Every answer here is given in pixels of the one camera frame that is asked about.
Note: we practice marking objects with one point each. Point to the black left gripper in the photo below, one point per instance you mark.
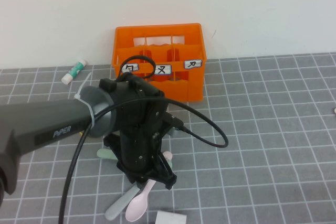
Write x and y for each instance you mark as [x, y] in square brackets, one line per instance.
[136, 150]

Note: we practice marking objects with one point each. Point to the pink plastic spoon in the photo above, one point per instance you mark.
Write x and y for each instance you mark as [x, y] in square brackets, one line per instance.
[136, 209]

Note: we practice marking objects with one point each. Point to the grey plastic fork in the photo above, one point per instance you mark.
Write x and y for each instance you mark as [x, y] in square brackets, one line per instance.
[115, 208]

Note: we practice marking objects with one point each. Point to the mint green plastic spoon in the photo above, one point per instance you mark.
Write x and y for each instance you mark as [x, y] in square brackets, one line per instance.
[105, 154]

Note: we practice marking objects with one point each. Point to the orange plastic cutlery holder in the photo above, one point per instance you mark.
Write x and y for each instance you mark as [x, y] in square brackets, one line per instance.
[194, 85]

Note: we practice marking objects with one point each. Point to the white paper sheet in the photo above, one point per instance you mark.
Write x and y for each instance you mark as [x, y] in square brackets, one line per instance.
[170, 218]

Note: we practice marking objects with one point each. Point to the white label reading 叉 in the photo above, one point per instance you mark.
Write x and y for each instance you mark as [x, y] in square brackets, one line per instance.
[164, 69]

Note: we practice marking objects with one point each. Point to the white label reading 勺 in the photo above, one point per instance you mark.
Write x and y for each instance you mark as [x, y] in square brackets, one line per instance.
[131, 68]

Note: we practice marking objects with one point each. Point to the white zip tie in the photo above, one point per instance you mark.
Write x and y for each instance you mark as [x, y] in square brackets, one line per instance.
[85, 81]

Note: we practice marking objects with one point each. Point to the white label reading 刀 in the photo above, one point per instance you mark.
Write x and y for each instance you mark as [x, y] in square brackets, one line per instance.
[193, 64]

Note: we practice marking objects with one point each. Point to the white green glue stick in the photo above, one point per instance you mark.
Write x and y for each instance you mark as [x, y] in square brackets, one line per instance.
[74, 71]

